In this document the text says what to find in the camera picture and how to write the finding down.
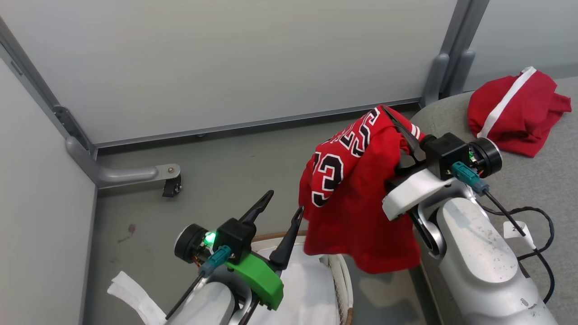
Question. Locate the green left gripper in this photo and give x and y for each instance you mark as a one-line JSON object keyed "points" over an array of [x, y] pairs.
{"points": [[262, 280]]}

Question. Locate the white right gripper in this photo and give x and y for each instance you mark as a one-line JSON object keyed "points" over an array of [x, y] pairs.
{"points": [[415, 194]]}

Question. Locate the red jersey with number 23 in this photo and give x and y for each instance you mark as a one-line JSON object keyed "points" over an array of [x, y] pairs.
{"points": [[361, 212]]}

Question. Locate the red shorts with white stripe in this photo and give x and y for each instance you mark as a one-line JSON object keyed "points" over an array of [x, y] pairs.
{"points": [[528, 117]]}

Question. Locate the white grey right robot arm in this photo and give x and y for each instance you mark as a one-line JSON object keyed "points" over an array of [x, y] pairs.
{"points": [[478, 262]]}

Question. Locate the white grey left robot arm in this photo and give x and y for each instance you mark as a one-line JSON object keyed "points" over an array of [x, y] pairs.
{"points": [[207, 302]]}

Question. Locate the grey fabric sofa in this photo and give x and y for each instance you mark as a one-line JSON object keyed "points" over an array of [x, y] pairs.
{"points": [[533, 180]]}

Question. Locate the white basket liner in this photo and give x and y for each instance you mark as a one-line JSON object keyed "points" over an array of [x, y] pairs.
{"points": [[307, 289]]}

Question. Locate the white basket with wicker rim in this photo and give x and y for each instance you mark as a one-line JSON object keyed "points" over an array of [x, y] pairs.
{"points": [[347, 289]]}

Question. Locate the black caster wheel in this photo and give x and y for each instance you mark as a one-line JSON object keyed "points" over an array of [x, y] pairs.
{"points": [[171, 187]]}

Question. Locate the white ribbed fabric strip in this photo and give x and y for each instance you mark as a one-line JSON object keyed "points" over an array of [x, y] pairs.
{"points": [[135, 295]]}

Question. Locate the grey partition foot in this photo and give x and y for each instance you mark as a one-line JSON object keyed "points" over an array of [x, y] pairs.
{"points": [[122, 174]]}

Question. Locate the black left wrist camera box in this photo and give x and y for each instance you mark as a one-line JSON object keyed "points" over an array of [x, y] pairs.
{"points": [[235, 237]]}

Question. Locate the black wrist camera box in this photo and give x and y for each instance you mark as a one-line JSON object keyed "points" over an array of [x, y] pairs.
{"points": [[235, 237], [445, 151]]}

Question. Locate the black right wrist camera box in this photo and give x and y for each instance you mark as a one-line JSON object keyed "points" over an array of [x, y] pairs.
{"points": [[445, 151]]}

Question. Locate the grey partition post with feet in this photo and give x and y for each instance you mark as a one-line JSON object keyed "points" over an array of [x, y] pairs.
{"points": [[456, 45]]}

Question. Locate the grey partition bottom rail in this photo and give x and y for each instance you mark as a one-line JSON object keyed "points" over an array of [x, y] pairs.
{"points": [[253, 124]]}

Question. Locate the grey angled partition post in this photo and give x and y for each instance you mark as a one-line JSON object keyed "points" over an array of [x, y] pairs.
{"points": [[36, 81]]}

